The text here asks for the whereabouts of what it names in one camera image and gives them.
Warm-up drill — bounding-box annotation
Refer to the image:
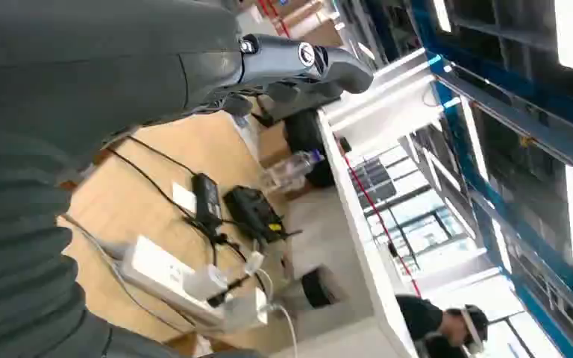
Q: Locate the blue ceiling beam frame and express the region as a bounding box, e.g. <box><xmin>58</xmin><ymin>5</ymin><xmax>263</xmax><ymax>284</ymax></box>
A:
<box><xmin>409</xmin><ymin>0</ymin><xmax>573</xmax><ymax>358</ymax></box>

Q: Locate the grey power strip cable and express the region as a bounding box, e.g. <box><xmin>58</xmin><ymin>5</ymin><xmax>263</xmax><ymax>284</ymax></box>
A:
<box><xmin>60</xmin><ymin>212</ymin><xmax>191</xmax><ymax>338</ymax></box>

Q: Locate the white power strip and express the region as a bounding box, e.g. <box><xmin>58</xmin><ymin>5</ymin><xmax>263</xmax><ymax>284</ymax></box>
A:
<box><xmin>117</xmin><ymin>235</ymin><xmax>228</xmax><ymax>328</ymax></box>

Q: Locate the red cable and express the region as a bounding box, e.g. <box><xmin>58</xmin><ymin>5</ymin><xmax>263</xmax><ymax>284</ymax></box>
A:
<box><xmin>342</xmin><ymin>154</ymin><xmax>422</xmax><ymax>298</ymax></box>

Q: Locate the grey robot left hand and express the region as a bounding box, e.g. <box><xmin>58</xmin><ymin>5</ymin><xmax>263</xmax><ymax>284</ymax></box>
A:
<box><xmin>0</xmin><ymin>0</ymin><xmax>375</xmax><ymax>155</ymax></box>

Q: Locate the black power adapter brick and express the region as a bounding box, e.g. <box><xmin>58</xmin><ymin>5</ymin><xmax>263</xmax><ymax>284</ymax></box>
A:
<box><xmin>192</xmin><ymin>172</ymin><xmax>224</xmax><ymax>233</ymax></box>

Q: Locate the clear plastic water bottle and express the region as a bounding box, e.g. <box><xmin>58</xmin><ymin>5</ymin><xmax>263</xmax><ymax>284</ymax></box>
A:
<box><xmin>260</xmin><ymin>149</ymin><xmax>325</xmax><ymax>194</ymax></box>

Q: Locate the white plug adapter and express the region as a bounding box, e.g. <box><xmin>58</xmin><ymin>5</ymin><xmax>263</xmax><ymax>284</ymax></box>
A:
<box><xmin>184</xmin><ymin>264</ymin><xmax>229</xmax><ymax>301</ymax></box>

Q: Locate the ribbed grey left arm sleeve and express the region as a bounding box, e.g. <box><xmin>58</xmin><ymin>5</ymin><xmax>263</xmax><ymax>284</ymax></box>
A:
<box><xmin>0</xmin><ymin>133</ymin><xmax>184</xmax><ymax>358</ymax></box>

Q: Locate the white partition wall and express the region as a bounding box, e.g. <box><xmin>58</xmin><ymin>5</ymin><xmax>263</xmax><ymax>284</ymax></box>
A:
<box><xmin>318</xmin><ymin>109</ymin><xmax>420</xmax><ymax>358</ymax></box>

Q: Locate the black round bin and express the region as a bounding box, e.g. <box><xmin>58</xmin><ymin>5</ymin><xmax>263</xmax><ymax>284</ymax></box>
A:
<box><xmin>300</xmin><ymin>268</ymin><xmax>338</xmax><ymax>310</ymax></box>

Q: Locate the black power cable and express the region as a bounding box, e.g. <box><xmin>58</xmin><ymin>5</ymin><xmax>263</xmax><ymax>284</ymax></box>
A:
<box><xmin>105</xmin><ymin>147</ymin><xmax>248</xmax><ymax>263</ymax></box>
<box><xmin>127</xmin><ymin>135</ymin><xmax>199</xmax><ymax>178</ymax></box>

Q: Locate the white paper card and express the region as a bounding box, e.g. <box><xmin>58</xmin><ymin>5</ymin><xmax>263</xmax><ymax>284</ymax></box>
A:
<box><xmin>172</xmin><ymin>181</ymin><xmax>198</xmax><ymax>215</ymax></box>

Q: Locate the black electronic device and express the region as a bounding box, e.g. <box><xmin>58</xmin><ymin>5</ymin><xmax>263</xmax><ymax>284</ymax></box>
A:
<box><xmin>223</xmin><ymin>185</ymin><xmax>289</xmax><ymax>244</ymax></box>

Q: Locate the person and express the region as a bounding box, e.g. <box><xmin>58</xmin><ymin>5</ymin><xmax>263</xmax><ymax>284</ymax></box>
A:
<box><xmin>395</xmin><ymin>294</ymin><xmax>490</xmax><ymax>358</ymax></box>

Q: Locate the black chair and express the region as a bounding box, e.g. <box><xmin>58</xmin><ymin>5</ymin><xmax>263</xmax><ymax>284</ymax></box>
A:
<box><xmin>283</xmin><ymin>108</ymin><xmax>338</xmax><ymax>189</ymax></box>

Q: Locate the white charger cable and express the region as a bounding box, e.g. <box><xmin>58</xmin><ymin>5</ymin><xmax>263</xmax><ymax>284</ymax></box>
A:
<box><xmin>257</xmin><ymin>268</ymin><xmax>301</xmax><ymax>358</ymax></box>

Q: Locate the white charger block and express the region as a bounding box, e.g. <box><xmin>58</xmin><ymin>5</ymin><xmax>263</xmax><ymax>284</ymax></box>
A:
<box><xmin>225</xmin><ymin>288</ymin><xmax>269</xmax><ymax>331</ymax></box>

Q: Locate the brown cardboard box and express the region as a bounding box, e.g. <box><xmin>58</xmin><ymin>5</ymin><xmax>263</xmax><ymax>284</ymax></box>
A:
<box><xmin>272</xmin><ymin>0</ymin><xmax>344</xmax><ymax>48</ymax></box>

